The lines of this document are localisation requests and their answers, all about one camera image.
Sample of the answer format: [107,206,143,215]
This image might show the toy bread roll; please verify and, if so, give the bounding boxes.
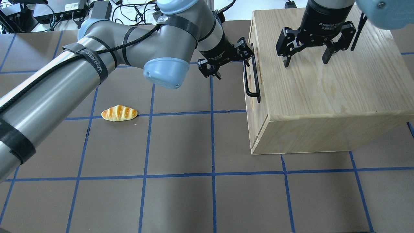
[101,105,138,122]

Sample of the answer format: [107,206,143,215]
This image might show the wooden drawer cabinet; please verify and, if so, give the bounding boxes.
[251,8,414,155]

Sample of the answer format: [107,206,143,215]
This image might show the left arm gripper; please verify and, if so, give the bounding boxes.
[197,36,254,80]

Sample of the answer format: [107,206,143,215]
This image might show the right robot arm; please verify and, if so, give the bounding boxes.
[275,0,414,67]

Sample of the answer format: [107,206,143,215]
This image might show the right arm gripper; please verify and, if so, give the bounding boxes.
[276,0,356,68]

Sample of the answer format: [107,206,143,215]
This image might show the black drawer handle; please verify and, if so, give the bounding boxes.
[243,56,261,104]

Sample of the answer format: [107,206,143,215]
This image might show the wooden drawer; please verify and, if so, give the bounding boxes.
[243,20,267,151]

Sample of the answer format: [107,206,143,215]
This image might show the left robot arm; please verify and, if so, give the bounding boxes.
[0,0,254,181]

